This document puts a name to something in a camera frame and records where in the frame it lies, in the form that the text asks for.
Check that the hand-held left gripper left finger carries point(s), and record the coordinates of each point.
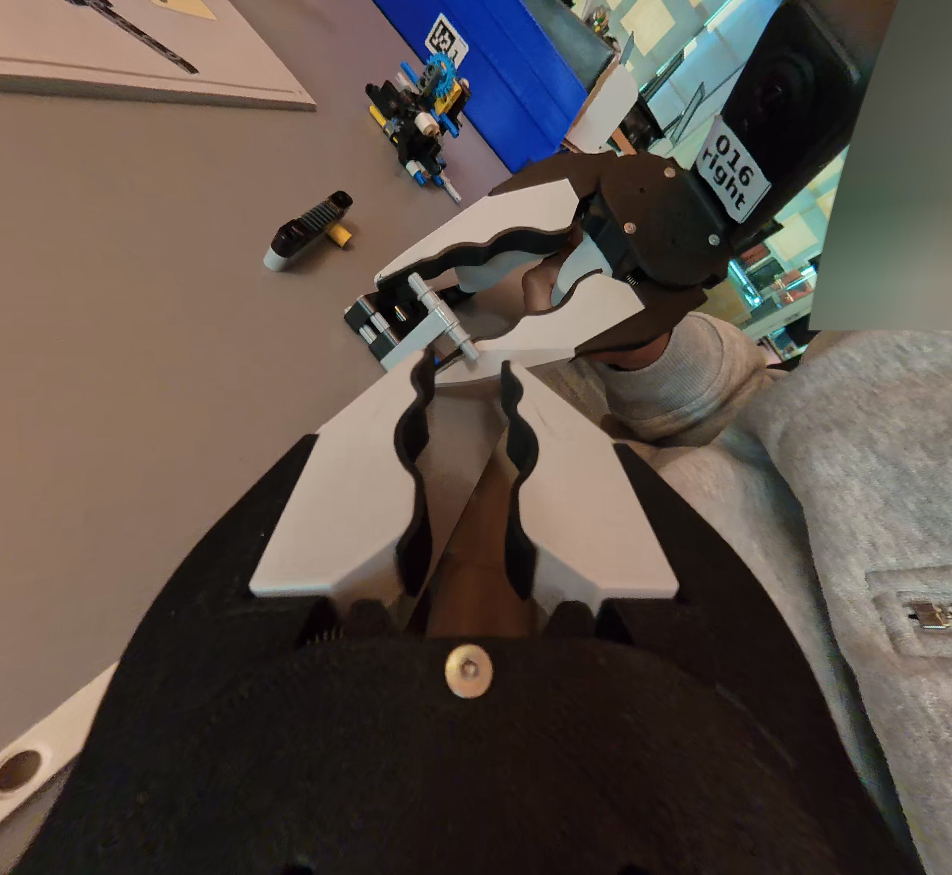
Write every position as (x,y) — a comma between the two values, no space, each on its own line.
(335,495)

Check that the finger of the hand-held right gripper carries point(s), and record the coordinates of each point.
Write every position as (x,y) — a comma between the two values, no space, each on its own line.
(506,213)
(587,324)

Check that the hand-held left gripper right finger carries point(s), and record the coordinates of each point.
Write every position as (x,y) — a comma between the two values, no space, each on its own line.
(587,510)

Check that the grey and black lego assembly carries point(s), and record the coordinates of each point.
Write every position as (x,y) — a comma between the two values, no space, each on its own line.
(405,339)

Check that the person's right forearm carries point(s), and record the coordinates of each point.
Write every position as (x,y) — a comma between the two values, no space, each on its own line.
(684,384)

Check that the partly built lego model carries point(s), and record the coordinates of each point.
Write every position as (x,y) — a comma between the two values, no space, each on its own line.
(416,123)

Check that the black toothed lego beam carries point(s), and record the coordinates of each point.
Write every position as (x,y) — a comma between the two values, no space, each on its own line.
(305,231)

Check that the lego instruction booklet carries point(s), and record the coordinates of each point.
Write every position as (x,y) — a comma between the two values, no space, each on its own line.
(149,49)

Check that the person's right hand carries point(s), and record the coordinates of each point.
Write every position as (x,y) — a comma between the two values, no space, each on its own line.
(543,289)

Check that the cardboard box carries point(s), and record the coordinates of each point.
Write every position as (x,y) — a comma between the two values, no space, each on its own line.
(606,108)

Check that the blue box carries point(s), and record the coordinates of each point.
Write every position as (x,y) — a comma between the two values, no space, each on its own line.
(483,34)

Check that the person's grey hoodie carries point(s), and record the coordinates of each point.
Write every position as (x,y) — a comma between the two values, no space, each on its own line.
(855,481)

